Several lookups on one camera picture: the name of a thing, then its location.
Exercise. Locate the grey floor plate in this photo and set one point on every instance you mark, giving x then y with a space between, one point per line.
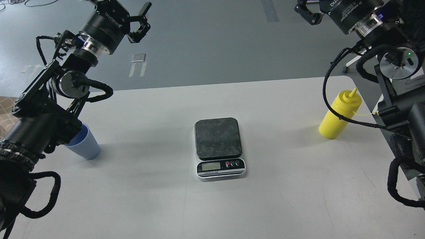
138 57

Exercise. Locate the white chair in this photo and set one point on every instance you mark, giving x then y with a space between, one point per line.
346 67

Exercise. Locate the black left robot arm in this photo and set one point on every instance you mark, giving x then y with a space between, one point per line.
48 110

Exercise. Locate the blue ribbed cup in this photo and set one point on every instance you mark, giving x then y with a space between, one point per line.
84 144

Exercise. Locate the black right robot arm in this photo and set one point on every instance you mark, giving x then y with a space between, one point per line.
390 53

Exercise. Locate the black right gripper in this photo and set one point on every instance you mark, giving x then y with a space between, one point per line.
348 15

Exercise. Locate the digital kitchen scale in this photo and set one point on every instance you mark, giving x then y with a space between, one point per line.
219 149

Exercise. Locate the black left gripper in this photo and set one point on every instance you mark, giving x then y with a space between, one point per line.
106 24

